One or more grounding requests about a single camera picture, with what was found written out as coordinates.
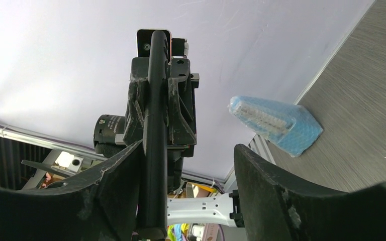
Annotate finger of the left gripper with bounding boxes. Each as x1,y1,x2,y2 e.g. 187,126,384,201
167,78,197,147
123,79,149,146

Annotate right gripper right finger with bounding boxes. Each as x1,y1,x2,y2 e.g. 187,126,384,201
234,144,386,240

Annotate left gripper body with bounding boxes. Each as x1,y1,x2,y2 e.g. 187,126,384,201
130,57,199,90

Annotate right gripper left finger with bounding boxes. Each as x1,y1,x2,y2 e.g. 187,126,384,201
0,141,143,240

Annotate black remote control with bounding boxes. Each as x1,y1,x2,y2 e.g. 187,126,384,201
137,30,167,240

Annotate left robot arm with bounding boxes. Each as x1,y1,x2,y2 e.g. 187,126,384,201
93,57,244,227

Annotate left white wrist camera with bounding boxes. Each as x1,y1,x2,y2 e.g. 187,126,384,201
136,29,188,59

